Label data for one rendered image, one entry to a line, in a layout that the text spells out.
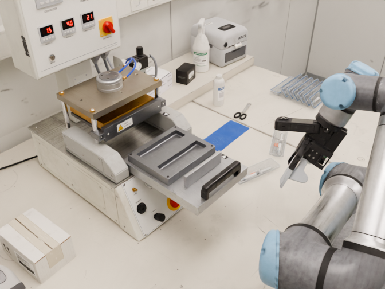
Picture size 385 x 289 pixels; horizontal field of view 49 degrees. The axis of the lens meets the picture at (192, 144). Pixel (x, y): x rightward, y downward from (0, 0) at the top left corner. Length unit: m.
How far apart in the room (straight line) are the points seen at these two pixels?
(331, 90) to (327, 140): 0.21
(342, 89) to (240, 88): 1.17
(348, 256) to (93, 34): 0.98
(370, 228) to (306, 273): 0.15
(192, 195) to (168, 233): 0.24
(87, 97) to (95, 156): 0.18
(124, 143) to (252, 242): 0.51
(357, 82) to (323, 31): 2.66
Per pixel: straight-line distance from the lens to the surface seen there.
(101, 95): 1.29
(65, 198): 1.49
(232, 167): 1.14
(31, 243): 1.25
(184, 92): 1.92
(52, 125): 1.52
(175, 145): 1.24
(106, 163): 1.21
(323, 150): 1.10
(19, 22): 1.28
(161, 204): 1.33
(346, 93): 0.93
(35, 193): 1.54
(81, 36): 1.38
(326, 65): 3.68
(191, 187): 1.14
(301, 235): 0.91
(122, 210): 1.27
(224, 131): 1.73
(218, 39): 2.09
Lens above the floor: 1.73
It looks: 36 degrees down
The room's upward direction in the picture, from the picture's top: straight up
